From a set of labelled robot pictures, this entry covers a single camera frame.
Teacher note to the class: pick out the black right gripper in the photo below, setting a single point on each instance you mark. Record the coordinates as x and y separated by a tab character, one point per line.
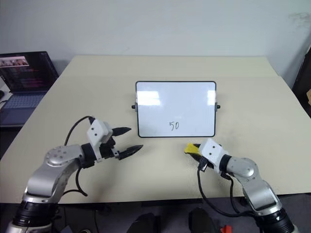
209	167

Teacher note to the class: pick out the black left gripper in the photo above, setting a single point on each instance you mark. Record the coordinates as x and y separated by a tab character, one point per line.
107	150

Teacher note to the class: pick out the yellow eraser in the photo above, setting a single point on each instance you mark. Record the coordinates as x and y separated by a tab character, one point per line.
190	148

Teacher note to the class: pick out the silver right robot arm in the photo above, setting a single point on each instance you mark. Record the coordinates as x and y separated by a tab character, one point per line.
255	184

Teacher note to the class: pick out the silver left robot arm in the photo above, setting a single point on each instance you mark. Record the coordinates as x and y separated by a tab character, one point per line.
48	174

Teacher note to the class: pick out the black framed whiteboard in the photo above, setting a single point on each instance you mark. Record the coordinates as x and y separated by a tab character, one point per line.
175	109

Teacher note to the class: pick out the small red object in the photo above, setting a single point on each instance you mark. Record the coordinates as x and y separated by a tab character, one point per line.
226	229

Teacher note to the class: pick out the open laptop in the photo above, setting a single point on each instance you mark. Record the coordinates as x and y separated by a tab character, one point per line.
24	72

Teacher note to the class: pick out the brown cardboard box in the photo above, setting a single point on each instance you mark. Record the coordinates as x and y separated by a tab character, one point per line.
308	97

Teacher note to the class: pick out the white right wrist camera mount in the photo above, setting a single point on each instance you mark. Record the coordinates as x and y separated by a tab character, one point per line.
212	150

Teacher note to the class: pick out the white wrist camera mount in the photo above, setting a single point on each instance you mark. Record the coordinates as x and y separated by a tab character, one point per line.
97	131
212	150

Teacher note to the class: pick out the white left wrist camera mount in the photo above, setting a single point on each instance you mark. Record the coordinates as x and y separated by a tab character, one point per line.
97	131

